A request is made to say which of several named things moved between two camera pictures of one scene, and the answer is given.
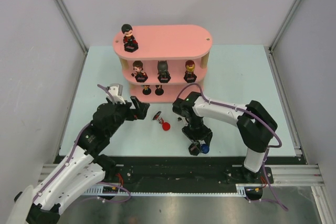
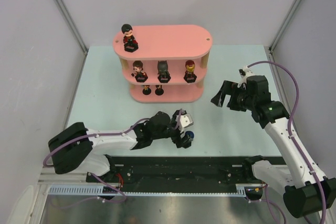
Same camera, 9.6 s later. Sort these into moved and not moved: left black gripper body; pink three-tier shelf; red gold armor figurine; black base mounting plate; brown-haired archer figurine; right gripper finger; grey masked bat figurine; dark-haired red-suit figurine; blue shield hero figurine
Moved: right gripper finger; blue shield hero figurine; left black gripper body
Not moved: red gold armor figurine; black base mounting plate; dark-haired red-suit figurine; pink three-tier shelf; grey masked bat figurine; brown-haired archer figurine
